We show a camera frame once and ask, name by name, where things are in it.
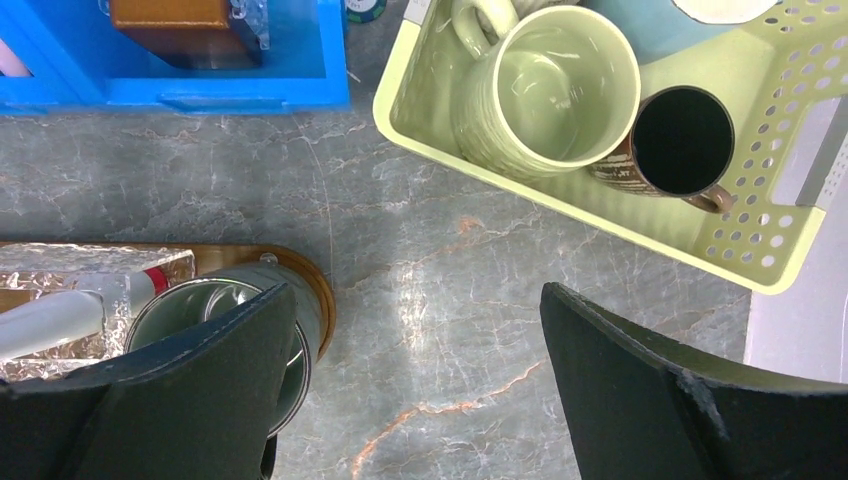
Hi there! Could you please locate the white toothpaste tube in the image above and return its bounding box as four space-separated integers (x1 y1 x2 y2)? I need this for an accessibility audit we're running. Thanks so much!
1 267 169 360

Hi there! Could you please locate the light green mug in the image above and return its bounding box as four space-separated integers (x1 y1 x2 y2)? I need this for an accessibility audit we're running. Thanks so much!
451 1 641 181

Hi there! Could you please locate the dark brown mug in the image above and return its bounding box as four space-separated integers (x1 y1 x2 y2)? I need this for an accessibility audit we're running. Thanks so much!
588 85 735 214

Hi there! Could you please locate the light blue mug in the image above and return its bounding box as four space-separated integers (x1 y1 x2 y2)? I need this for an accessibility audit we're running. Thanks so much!
582 0 777 65

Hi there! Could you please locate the dark green enamel mug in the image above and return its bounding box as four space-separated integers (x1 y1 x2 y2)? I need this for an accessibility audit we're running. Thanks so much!
124 267 319 479

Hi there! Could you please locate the light green plastic basket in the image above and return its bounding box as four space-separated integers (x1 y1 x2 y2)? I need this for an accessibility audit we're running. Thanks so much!
373 1 847 294

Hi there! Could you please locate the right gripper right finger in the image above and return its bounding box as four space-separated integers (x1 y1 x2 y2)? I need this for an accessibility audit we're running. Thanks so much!
540 282 847 479

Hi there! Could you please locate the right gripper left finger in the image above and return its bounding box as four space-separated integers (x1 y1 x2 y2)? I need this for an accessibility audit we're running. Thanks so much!
1 284 295 479

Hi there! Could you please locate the oval wooden tray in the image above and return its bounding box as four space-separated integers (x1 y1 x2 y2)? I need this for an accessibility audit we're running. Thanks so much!
1 241 336 359

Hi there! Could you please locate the acrylic holder with wood ends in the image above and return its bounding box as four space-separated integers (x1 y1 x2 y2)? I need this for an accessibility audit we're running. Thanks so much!
98 0 270 70

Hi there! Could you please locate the clear acrylic toothbrush holder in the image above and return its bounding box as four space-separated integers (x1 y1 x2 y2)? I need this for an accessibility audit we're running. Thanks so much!
1 242 196 383

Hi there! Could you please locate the blue three-compartment bin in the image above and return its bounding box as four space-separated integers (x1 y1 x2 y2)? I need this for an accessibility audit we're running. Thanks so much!
1 1 350 115

